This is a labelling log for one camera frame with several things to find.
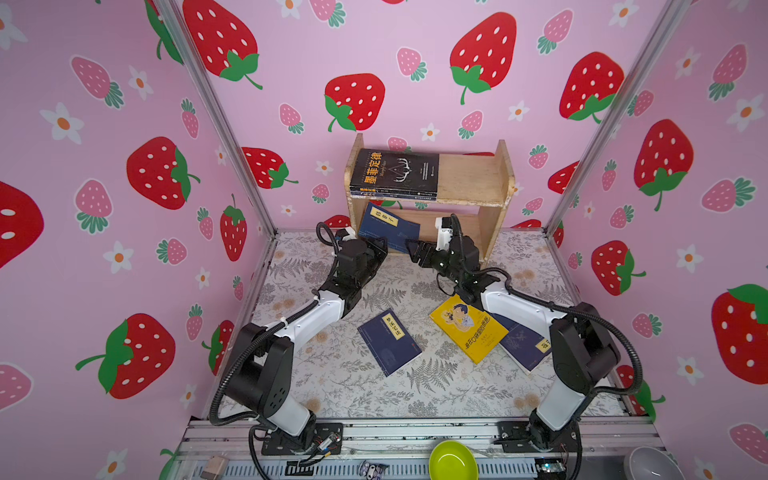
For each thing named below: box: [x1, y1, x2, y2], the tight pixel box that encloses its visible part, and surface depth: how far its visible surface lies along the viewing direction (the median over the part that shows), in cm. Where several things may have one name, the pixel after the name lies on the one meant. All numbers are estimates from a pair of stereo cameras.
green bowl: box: [429, 440, 479, 480], surface depth 71 cm
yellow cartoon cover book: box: [429, 294, 509, 365], surface depth 93 cm
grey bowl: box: [624, 446, 685, 480], surface depth 69 cm
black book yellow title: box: [350, 148, 439, 193], surface depth 73 cm
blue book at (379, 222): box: [358, 202, 421, 253], surface depth 89 cm
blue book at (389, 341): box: [357, 308, 423, 377], surface depth 92 cm
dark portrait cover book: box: [350, 190, 438, 201], surface depth 70 cm
